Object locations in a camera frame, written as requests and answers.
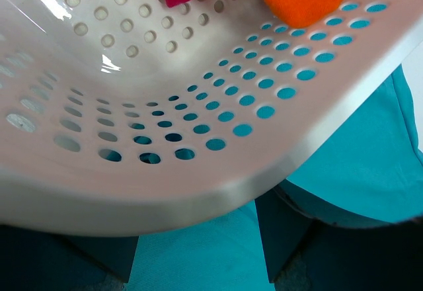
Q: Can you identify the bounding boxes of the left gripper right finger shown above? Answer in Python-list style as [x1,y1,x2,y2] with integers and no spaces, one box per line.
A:
[255,185,422,283]

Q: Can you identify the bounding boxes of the white perforated plastic basket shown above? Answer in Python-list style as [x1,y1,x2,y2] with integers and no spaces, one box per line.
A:
[1,0,422,237]

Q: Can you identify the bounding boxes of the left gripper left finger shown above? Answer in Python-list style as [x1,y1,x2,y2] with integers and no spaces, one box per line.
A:
[1,225,138,283]

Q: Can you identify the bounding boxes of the teal t-shirt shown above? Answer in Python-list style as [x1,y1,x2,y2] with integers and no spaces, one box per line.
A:
[98,0,423,291]

